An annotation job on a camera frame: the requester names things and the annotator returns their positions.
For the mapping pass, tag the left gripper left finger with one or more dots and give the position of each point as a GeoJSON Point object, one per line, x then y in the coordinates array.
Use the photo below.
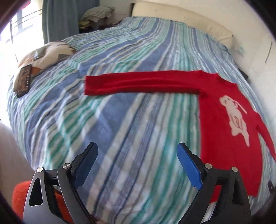
{"type": "Point", "coordinates": [41, 205]}

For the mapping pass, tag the black smartphone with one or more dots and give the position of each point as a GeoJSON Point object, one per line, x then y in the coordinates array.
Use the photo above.
{"type": "Point", "coordinates": [23, 84]}

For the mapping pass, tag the pile of folded clothes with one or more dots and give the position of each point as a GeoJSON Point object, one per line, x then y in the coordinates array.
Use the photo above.
{"type": "Point", "coordinates": [95, 18]}

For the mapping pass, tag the wall socket plate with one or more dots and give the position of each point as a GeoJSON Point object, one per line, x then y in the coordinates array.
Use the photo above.
{"type": "Point", "coordinates": [237, 51]}

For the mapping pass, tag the patterned beige cushion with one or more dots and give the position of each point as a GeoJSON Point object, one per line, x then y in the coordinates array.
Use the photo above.
{"type": "Point", "coordinates": [43, 58]}

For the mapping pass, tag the red knitted sweater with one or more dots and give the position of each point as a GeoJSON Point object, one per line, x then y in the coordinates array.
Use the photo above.
{"type": "Point", "coordinates": [230, 129]}

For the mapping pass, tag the striped blue green bedspread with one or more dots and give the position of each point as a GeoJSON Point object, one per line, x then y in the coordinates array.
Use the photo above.
{"type": "Point", "coordinates": [137, 177]}

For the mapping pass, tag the orange fuzzy garment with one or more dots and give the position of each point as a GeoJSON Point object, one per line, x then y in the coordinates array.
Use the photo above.
{"type": "Point", "coordinates": [19, 197]}

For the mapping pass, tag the cream padded headboard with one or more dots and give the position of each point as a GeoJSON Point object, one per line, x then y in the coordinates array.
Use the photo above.
{"type": "Point", "coordinates": [192, 19]}

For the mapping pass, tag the teal curtain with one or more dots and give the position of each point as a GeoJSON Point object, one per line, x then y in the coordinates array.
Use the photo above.
{"type": "Point", "coordinates": [60, 17]}

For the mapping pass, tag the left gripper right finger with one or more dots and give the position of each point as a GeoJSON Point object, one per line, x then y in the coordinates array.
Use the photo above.
{"type": "Point", "coordinates": [232, 205]}

